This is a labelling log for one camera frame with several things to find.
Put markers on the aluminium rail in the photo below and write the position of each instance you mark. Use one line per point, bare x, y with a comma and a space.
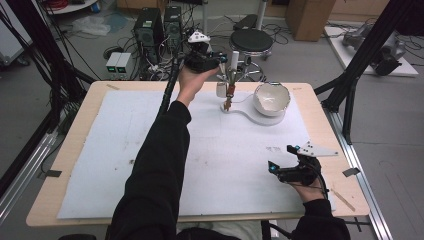
23, 180
363, 186

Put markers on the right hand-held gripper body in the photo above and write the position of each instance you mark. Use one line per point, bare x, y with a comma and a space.
296, 173

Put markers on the grey tape strip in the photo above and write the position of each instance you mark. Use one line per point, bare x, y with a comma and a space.
351, 172

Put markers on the white table mat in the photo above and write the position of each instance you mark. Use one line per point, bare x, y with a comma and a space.
216, 160

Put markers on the slim black computer tower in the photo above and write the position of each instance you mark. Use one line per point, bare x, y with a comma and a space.
172, 26

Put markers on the person's right hand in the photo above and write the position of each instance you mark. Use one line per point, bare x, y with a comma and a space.
311, 192

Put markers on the dark grey machine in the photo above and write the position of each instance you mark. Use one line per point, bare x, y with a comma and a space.
386, 53

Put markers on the round black stool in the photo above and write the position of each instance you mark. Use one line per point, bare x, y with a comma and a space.
251, 40

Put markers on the round white table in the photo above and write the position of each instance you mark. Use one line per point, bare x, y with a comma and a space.
71, 7

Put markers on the black metal frame strut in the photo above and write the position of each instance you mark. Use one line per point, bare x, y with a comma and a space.
360, 56
43, 56

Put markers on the person's left hand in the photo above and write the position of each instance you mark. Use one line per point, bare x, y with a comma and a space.
191, 83

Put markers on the white stand with pole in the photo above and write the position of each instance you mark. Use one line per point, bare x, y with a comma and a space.
246, 111

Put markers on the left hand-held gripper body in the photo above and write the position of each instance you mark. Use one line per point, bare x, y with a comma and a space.
200, 60

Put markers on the cardboard box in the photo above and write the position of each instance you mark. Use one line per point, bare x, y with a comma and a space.
310, 18

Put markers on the white ceramic bowl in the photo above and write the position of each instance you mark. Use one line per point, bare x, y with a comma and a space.
271, 98

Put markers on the thin wooden stick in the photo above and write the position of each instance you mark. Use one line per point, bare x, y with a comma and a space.
343, 200

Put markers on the white floor board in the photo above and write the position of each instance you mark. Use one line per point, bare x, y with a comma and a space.
336, 43

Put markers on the large black computer tower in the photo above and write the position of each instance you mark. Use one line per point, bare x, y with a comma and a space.
148, 31

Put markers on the white power supply box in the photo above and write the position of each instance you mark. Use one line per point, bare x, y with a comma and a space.
112, 63
124, 63

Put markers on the clear plastic bag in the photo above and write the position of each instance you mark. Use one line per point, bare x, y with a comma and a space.
90, 26

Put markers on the black tape strip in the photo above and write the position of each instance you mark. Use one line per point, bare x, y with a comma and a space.
53, 173

